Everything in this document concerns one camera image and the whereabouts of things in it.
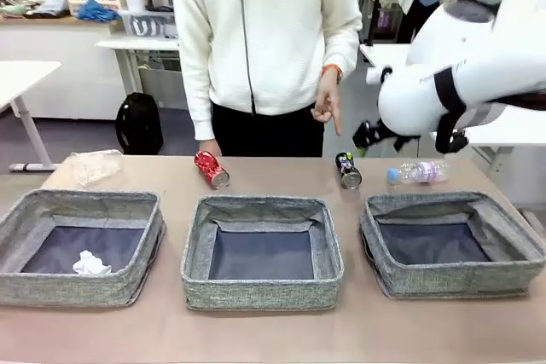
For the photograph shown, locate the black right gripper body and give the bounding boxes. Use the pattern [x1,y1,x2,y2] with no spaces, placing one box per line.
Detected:
[369,118,421,154]

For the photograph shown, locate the dark crushed can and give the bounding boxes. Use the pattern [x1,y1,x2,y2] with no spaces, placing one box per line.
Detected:
[334,151,363,190]

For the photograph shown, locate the clear bottle blue cap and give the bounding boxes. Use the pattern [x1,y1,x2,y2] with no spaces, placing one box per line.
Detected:
[386,160,451,186]

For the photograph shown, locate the clear plastic container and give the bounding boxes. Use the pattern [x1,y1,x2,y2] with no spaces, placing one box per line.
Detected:
[69,149,124,187]

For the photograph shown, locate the person's right forearm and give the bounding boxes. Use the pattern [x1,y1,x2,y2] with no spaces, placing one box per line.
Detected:
[183,61,215,142]

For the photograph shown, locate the person's left forearm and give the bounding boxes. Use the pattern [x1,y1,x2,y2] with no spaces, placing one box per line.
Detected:
[319,9,363,73]

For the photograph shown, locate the person's left hand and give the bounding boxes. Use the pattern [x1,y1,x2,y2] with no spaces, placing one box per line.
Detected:
[311,68,345,137]

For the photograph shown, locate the person's right hand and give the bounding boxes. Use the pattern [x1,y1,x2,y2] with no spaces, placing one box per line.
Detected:
[196,138,223,157]

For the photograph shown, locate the person in white sweater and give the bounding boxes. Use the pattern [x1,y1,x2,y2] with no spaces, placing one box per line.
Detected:
[170,0,363,159]

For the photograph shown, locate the red crushed can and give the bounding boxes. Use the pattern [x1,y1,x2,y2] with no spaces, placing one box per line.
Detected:
[194,150,230,190]

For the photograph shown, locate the grey fabric basket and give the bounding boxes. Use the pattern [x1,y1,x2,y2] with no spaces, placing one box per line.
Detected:
[359,192,546,300]
[181,195,346,312]
[0,188,166,308]

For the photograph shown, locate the black backpack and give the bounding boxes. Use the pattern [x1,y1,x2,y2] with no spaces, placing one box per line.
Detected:
[114,91,165,155]

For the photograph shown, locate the clear storage bin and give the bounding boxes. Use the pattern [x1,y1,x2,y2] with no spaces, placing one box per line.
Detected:
[119,9,179,39]

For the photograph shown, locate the white desk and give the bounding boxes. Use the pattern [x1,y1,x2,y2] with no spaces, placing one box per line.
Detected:
[96,38,180,96]

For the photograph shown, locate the blue cloth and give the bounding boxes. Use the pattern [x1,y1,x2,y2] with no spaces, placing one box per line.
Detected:
[76,0,123,23]

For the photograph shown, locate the white counter wood top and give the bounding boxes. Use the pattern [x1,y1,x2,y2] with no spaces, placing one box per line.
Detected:
[0,16,125,121]

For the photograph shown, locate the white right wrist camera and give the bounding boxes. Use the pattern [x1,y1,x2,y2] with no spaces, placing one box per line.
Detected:
[365,66,394,84]

